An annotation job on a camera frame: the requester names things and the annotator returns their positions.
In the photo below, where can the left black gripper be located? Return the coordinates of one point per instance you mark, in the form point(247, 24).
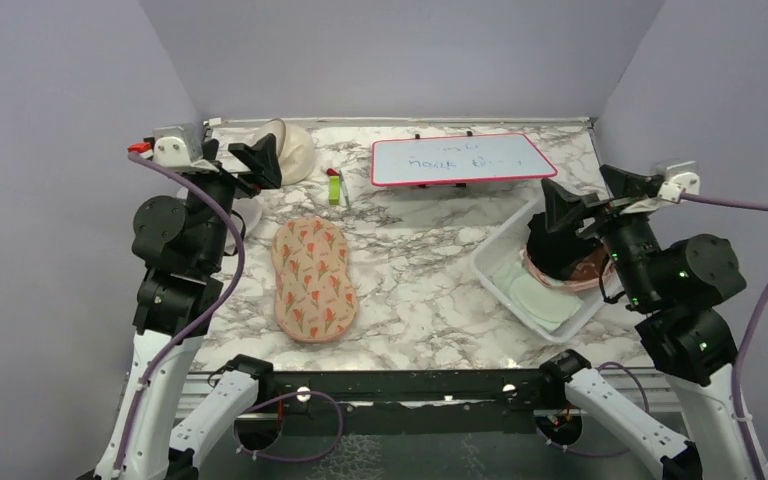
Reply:
point(261, 159)

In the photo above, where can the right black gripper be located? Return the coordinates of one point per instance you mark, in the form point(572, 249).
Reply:
point(560, 208)

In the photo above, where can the floral mesh laundry bag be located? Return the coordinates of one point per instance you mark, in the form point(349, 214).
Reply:
point(315, 300)

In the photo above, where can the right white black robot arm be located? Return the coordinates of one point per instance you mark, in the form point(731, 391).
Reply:
point(676, 290)

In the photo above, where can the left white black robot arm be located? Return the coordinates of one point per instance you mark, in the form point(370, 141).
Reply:
point(182, 243)

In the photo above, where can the white mesh laundry bag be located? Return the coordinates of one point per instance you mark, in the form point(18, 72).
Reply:
point(246, 214)

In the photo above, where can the black bra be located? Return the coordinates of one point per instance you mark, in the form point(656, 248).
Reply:
point(555, 252)

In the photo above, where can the pink bra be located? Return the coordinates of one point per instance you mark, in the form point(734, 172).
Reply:
point(584, 275)

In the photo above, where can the light green bra pads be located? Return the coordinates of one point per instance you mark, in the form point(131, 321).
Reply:
point(547, 308)

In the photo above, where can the green red marker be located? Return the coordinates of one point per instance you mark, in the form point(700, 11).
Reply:
point(337, 189)

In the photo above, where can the white plastic basket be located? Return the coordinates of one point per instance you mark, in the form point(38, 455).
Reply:
point(501, 249)

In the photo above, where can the red framed whiteboard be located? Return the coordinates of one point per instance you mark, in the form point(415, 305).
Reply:
point(449, 160)

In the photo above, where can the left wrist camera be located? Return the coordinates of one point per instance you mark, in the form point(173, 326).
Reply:
point(177, 147)

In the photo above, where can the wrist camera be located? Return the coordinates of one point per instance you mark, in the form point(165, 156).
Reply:
point(677, 178)
point(177, 147)

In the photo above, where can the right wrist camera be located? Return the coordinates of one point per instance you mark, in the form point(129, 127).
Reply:
point(677, 178)

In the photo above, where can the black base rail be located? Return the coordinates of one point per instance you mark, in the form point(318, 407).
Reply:
point(410, 402)

